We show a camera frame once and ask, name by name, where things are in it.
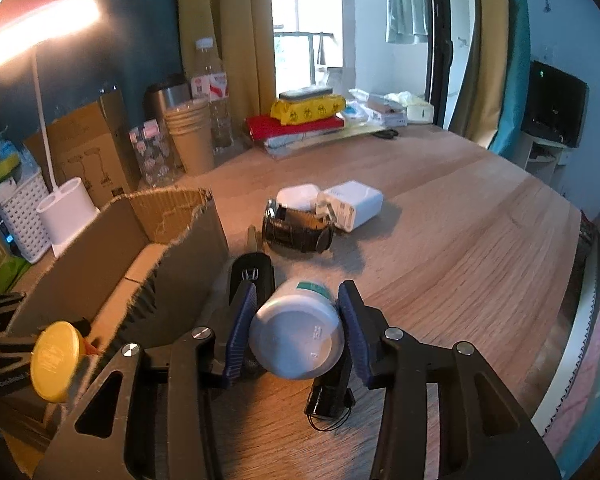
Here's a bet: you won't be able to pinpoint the white plastic bottle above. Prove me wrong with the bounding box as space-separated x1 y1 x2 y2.
248 277 344 381

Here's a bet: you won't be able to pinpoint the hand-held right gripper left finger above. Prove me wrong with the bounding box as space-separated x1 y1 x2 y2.
32 281 258 480

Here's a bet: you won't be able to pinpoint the black car key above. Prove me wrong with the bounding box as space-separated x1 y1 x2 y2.
227 225 277 321

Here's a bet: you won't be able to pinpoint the white plastic basket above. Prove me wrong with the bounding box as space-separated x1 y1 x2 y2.
0 167 51 264

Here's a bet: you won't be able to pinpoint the teal curtain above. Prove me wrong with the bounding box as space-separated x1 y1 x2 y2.
487 0 533 168

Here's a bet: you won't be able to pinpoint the stack of paper cups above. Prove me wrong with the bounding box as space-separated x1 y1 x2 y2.
163 99 216 177

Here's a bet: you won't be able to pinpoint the black door frame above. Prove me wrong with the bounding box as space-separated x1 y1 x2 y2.
425 0 456 126

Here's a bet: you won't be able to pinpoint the white flat boxes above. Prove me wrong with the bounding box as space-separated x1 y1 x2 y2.
367 92 409 127

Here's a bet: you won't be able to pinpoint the white desk lamp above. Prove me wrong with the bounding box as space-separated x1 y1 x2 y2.
0 0 101 259

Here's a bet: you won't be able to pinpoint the stack of papers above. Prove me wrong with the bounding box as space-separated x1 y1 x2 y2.
262 125 381 158

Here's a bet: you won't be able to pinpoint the black leather strap watch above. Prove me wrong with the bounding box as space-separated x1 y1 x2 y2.
261 199 337 254

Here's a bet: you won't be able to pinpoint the yellow curtain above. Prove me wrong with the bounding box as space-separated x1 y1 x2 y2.
445 0 511 148
177 0 277 126

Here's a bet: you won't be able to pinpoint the grey flat case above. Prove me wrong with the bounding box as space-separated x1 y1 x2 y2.
278 86 332 102

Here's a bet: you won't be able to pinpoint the brown printed product box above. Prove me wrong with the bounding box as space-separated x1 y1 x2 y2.
24 91 146 208

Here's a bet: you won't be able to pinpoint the yellow round cap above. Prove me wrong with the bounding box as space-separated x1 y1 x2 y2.
30 321 98 403

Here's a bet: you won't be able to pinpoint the hanging pale green cloth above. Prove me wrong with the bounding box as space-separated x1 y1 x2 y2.
385 0 433 45

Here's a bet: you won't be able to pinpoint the white stand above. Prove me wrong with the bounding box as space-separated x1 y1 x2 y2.
517 130 573 183

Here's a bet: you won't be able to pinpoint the balcony railing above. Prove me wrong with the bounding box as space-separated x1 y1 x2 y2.
274 30 336 86

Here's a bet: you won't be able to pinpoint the black monitor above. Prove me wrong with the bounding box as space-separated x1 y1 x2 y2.
521 60 590 148

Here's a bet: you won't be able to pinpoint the clear printed glass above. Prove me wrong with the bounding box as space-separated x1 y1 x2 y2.
128 119 178 188

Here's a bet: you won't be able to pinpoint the clear water bottle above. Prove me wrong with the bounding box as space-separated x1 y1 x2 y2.
190 37 233 153

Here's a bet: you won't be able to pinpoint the white power charger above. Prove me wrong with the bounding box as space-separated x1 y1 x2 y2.
314 180 384 234

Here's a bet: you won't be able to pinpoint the red book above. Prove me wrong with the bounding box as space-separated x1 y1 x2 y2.
245 114 346 142

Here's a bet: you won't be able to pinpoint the white earbuds case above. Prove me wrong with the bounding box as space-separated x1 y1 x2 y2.
276 183 322 212

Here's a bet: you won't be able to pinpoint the yellow pencil case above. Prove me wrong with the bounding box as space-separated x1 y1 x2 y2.
271 95 347 127

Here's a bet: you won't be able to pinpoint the small black corded gadget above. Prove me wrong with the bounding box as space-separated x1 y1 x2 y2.
304 365 356 433

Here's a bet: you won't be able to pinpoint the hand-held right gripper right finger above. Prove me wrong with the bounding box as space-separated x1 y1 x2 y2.
337 280 563 480

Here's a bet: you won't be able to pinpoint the blue and white packet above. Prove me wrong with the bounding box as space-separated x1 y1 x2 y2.
342 100 371 123

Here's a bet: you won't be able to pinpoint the torn cardboard box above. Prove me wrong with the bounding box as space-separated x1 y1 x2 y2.
0 187 231 478

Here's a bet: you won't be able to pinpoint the steel tumbler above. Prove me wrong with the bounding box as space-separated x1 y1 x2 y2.
144 77 193 126

